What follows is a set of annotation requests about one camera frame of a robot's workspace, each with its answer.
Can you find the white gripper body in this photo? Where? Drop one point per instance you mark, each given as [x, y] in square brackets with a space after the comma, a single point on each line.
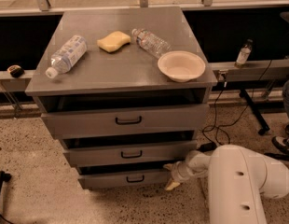
[179, 172]

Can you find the grey bottom drawer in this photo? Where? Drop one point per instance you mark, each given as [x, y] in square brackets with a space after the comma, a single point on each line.
[121, 179]

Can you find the grey drawer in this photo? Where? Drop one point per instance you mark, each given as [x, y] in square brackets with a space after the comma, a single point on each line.
[121, 179]
[121, 121]
[126, 154]

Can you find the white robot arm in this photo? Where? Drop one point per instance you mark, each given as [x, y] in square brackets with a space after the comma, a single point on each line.
[238, 178]

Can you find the grey middle drawer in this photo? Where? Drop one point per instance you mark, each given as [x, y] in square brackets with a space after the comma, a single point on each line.
[126, 154]

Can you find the grey top drawer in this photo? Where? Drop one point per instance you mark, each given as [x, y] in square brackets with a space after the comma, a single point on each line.
[121, 121]

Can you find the grey drawer cabinet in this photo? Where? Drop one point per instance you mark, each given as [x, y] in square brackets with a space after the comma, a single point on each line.
[127, 78]

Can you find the black power adapter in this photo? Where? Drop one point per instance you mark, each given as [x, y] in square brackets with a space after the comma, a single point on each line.
[207, 147]

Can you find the black chair base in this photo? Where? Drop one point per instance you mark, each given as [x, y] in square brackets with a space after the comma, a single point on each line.
[264, 126]

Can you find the white paper bowl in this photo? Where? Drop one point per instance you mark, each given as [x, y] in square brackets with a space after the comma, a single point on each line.
[181, 66]

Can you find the black and white shoe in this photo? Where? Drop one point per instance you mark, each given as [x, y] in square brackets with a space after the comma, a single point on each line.
[281, 143]

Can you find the clear plastic water bottle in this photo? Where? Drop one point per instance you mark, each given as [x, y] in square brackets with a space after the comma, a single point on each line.
[150, 42]

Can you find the small bottle on ledge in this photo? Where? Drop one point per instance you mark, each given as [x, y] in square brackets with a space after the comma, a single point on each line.
[244, 53]

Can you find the yellow sponge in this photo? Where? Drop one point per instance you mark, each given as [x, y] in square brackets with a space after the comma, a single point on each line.
[113, 41]

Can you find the labelled plastic water bottle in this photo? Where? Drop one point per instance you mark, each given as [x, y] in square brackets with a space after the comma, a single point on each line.
[64, 59]

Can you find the black tape measure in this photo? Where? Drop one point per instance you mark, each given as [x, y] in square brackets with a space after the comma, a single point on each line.
[15, 71]

